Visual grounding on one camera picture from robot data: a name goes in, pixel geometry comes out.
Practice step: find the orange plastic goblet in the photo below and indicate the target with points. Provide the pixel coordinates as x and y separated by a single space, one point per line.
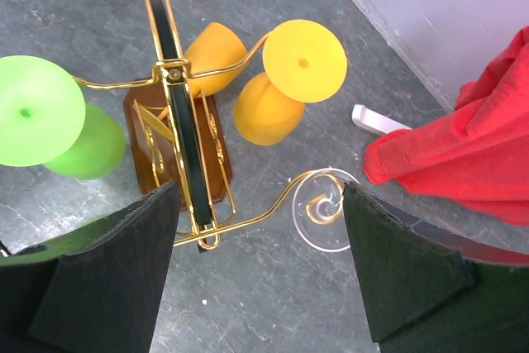
215 47
304 62

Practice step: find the gold wire wine glass rack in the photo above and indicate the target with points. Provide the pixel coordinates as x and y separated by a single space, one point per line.
178 123

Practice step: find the red cloth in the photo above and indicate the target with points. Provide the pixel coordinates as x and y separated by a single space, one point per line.
476 155

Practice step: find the green plastic goblet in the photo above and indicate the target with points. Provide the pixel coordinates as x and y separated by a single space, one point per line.
46 121

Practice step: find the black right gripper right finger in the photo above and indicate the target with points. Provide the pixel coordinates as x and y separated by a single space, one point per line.
426 289

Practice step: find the clear wine glass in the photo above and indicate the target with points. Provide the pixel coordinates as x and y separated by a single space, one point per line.
317 209

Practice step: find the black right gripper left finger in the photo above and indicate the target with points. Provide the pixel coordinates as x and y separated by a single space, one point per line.
95 289

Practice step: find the white stand foot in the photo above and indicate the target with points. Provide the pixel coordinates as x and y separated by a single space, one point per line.
374 122

